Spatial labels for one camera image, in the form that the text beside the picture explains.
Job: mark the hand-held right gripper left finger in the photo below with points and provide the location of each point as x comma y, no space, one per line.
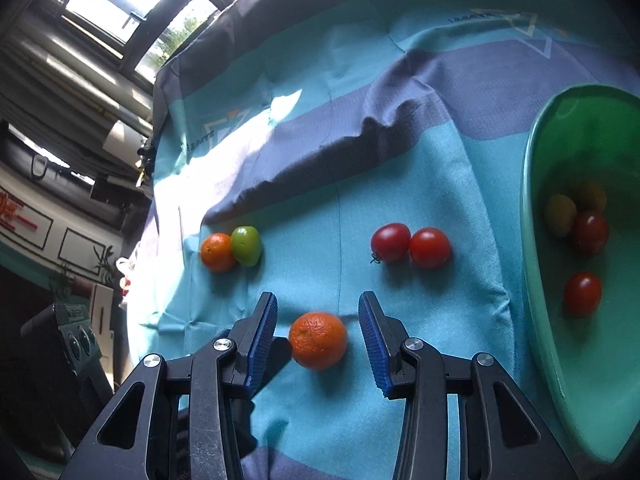
262,342

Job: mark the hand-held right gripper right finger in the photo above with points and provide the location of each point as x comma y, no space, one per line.
372,347

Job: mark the large orange mandarin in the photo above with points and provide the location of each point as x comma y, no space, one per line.
318,341

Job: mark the green tomato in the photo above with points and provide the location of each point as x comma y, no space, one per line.
247,246

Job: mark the small orange mandarin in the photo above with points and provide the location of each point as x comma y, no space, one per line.
216,254

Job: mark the red cherry tomato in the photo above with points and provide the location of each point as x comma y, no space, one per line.
390,243
431,248
583,294
591,235

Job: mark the green bowl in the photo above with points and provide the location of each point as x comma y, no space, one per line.
600,125

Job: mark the blue striped tablecloth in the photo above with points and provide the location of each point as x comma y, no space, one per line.
310,185

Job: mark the green potted plant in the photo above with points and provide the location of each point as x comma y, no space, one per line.
104,262

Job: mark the black speaker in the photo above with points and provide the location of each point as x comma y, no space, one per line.
75,342

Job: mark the yellow cherry tomato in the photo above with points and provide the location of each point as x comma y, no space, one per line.
559,216

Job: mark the white roll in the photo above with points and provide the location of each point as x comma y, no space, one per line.
121,138

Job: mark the orange-yellow cherry tomato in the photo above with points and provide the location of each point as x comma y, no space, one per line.
592,195

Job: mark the grey curtain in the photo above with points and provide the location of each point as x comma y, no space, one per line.
55,85

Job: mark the framed wall sign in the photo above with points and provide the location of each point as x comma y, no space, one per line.
25,222

